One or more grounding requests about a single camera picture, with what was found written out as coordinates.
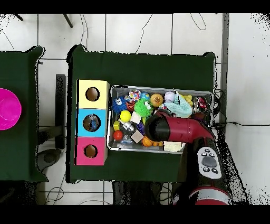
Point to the blue fuzzy googly-eyed toy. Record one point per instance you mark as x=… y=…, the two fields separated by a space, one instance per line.
x=118 y=104

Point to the small orange basketball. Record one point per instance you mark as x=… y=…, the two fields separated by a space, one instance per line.
x=147 y=141

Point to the cream yellow cloth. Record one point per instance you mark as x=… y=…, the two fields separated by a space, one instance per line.
x=173 y=146

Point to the dark green tablecloth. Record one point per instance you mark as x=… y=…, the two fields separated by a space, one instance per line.
x=147 y=69
x=19 y=74

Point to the crushed clear plastic bottle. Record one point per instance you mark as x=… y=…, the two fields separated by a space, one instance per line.
x=91 y=122

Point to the light blue cloth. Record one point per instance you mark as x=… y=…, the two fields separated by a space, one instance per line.
x=179 y=109

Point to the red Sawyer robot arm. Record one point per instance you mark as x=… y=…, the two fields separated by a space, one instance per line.
x=181 y=131

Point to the grey round stand base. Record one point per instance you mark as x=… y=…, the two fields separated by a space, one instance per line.
x=49 y=158

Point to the white baseball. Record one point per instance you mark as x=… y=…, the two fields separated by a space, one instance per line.
x=169 y=96

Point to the pink plastic bowl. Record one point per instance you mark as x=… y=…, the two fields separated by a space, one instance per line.
x=9 y=108

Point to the small silver bottle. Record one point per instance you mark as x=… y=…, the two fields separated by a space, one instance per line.
x=127 y=125

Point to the crushed red soda can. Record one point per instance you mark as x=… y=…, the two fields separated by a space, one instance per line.
x=202 y=103

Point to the small red ball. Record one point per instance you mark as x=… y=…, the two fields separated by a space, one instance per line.
x=118 y=135

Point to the green fuzzy googly-eyed toy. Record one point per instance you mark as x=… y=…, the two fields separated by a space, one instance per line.
x=142 y=108

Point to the toy burger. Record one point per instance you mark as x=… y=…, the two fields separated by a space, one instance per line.
x=156 y=99

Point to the shallow clear mesh bin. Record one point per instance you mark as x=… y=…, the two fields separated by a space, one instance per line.
x=119 y=91

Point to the smooth yellow ball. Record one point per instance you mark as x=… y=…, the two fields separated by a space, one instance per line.
x=125 y=116

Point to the black flat panel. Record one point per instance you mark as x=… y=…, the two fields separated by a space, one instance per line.
x=60 y=105

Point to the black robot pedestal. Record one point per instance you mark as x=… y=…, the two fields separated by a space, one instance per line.
x=135 y=193

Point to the wooden box with three holes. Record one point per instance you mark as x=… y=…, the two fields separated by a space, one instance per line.
x=92 y=105

